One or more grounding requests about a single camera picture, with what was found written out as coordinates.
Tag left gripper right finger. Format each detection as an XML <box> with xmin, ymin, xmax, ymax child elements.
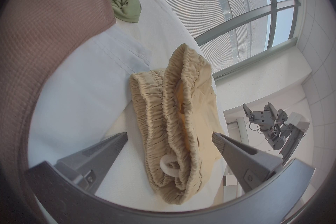
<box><xmin>211</xmin><ymin>132</ymin><xmax>283</xmax><ymax>195</ymax></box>

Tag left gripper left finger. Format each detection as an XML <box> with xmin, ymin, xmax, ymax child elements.
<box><xmin>54</xmin><ymin>132</ymin><xmax>128</xmax><ymax>195</ymax></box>

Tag tan shorts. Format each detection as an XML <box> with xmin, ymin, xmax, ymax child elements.
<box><xmin>129</xmin><ymin>44</ymin><xmax>222</xmax><ymax>205</ymax></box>

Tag bed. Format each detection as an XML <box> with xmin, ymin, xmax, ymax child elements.
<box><xmin>93</xmin><ymin>0</ymin><xmax>229</xmax><ymax>211</ymax></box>

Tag white garment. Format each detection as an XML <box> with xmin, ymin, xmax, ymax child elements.
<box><xmin>27</xmin><ymin>27</ymin><xmax>152</xmax><ymax>166</ymax></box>

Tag window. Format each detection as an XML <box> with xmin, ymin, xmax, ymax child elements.
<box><xmin>134</xmin><ymin>0</ymin><xmax>302</xmax><ymax>79</ymax></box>

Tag brown garment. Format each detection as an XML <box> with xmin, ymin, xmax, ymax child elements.
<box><xmin>1</xmin><ymin>0</ymin><xmax>117</xmax><ymax>208</ymax></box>

